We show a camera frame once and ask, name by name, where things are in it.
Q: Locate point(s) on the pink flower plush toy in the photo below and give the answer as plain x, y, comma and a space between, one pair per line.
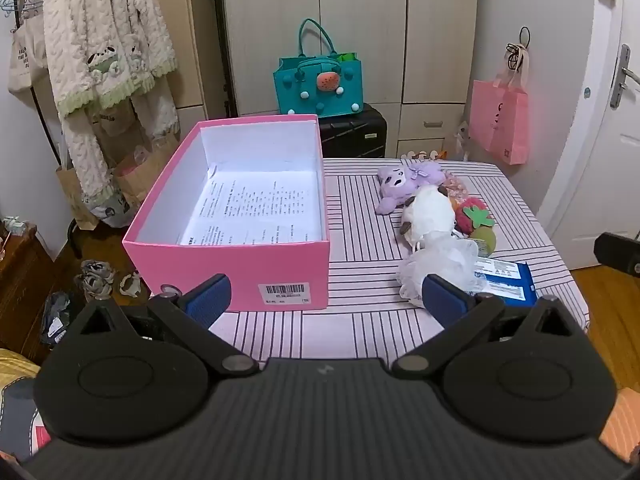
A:
455, 187

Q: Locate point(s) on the black clothes rack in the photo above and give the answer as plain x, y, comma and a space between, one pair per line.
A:
50, 130

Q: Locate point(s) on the striped tablecloth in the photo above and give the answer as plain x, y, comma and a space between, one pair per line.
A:
370, 240

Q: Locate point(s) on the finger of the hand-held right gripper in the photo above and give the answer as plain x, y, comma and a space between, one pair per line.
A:
617, 254

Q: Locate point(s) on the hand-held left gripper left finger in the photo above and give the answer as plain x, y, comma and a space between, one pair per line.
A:
210, 301

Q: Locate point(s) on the brown paper bag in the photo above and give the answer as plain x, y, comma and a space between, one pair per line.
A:
145, 170
72, 195

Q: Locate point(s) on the pink cardboard box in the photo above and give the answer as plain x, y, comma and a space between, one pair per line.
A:
225, 270

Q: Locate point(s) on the purple plush toy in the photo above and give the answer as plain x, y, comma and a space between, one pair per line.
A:
400, 180

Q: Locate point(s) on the pink tote bag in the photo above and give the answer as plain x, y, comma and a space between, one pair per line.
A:
500, 120

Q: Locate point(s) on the cream fuzzy cardigan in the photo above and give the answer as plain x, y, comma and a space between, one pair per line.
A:
110, 25

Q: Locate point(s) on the beige tall cabinet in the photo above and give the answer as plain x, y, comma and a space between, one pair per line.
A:
192, 35

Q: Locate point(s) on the green plush toy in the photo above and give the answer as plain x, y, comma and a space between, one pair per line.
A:
485, 240

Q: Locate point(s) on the black suitcase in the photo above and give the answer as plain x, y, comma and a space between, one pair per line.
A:
355, 135

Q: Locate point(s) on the strawberry plush toy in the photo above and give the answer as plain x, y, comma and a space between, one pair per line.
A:
472, 215

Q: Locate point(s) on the white plush toy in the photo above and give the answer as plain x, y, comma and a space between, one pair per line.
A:
430, 210

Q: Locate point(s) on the orange striped cloth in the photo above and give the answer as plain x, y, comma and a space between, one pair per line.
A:
622, 420

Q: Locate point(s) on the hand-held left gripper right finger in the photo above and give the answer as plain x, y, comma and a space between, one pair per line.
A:
445, 301

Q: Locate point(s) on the beige canvas tote bag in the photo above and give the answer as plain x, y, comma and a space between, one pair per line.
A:
27, 55

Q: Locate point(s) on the dark cloth bag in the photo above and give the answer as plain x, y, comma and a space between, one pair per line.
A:
60, 315

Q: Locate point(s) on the blue white tissue packet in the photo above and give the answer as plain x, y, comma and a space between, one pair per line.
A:
515, 280

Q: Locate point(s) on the teal felt handbag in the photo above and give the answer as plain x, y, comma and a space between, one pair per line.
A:
310, 85

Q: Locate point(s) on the grey fluffy slippers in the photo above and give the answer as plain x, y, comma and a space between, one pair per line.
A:
95, 280

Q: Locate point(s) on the white door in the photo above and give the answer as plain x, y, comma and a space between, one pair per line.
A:
615, 160

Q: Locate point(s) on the white mesh bath pouf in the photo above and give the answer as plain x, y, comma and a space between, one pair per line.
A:
440, 257

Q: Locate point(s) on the beige wardrobe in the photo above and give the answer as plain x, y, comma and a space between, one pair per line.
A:
370, 35

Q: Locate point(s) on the printed paper sheet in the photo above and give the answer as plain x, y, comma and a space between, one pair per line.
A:
250, 205

